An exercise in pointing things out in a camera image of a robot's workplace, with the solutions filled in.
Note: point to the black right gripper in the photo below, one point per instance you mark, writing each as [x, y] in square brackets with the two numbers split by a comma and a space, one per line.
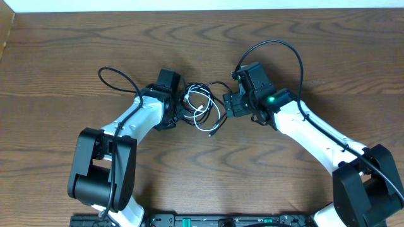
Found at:
[232, 105]

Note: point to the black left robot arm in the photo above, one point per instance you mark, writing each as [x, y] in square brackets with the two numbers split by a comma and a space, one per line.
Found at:
[103, 170]

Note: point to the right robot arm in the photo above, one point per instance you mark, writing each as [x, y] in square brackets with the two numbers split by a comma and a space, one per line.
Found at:
[367, 189]

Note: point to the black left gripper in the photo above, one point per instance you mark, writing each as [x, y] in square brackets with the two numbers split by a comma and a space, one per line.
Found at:
[177, 101]

